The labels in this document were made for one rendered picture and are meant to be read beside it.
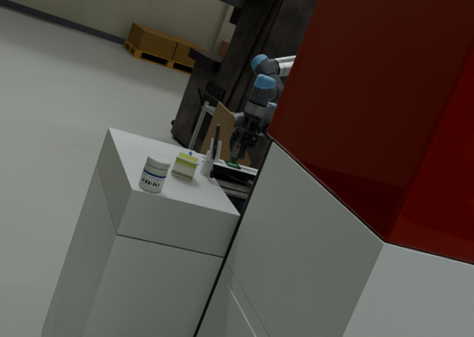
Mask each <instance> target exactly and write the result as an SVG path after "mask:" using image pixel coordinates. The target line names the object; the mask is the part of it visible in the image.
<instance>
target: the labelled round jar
mask: <svg viewBox="0 0 474 337"><path fill-rule="evenodd" d="M170 165H171V162H170V161H169V160H168V159H166V158H164V157H161V156H159V155H156V154H150V155H148V157H147V161H146V163H145V167H144V169H143V171H142V175H141V177H140V181H139V183H138V185H139V186H140V187H141V188H142V189H144V190H146V191H149V192H155V193H158V192H161V191H162V187H163V185H164V181H165V179H166V176H167V173H168V169H169V167H170Z"/></svg>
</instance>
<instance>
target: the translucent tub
mask: <svg viewBox="0 0 474 337"><path fill-rule="evenodd" d="M199 160H200V159H198V158H196V157H193V156H191V155H188V154H185V153H182V152H178V154H177V156H176V161H175V163H174V167H173V169H172V171H171V175H173V176H176V177H179V178H182V179H184V180H188V181H191V180H192V178H193V175H194V172H195V169H196V167H197V165H198V163H199Z"/></svg>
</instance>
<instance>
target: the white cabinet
mask: <svg viewBox="0 0 474 337"><path fill-rule="evenodd" d="M223 258H224V257H221V256H217V255H211V254H207V253H204V252H198V251H194V250H189V249H185V248H181V247H175V246H171V245H165V244H161V243H156V242H152V241H148V240H142V239H139V238H133V237H129V236H125V235H119V234H116V229H115V226H114V222H113V219H112V216H111V211H110V208H109V204H108V201H107V196H106V193H105V191H104V186H103V183H102V179H101V176H100V172H99V168H98V165H97V164H96V166H95V170H94V173H93V175H92V179H91V181H90V185H89V188H88V190H87V194H86V196H85V200H84V202H83V206H82V209H81V211H80V216H79V218H78V222H77V224H76V227H75V230H74V233H73V237H72V239H71V243H70V245H69V248H68V251H67V254H66V258H65V260H64V263H63V266H62V270H61V273H60V276H59V279H58V282H57V284H56V288H55V291H54V294H53V297H52V299H51V303H50V306H49V309H48V312H47V315H46V318H45V320H44V325H43V327H42V337H193V335H194V333H195V330H196V328H197V325H198V322H199V320H200V317H201V315H202V312H203V309H204V308H205V305H206V302H207V299H208V297H209V294H210V292H211V289H212V286H213V284H214V281H215V279H216V277H217V274H218V271H219V268H220V266H221V263H222V261H223Z"/></svg>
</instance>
